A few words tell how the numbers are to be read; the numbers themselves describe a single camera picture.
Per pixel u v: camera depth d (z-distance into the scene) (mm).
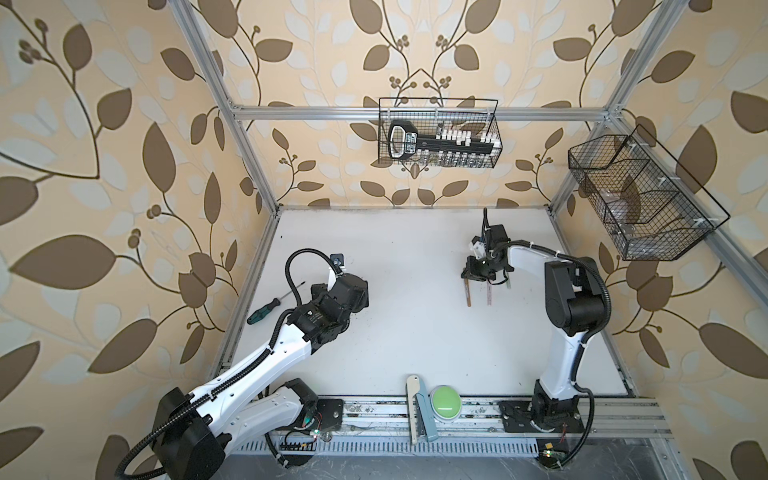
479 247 945
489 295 961
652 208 723
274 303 937
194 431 385
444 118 912
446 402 752
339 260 687
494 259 785
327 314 578
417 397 742
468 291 964
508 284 997
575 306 535
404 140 841
